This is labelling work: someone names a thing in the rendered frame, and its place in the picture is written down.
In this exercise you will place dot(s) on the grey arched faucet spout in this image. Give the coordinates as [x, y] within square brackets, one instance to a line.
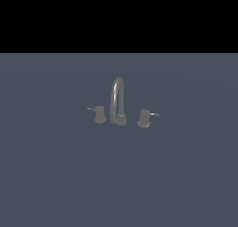
[118, 94]

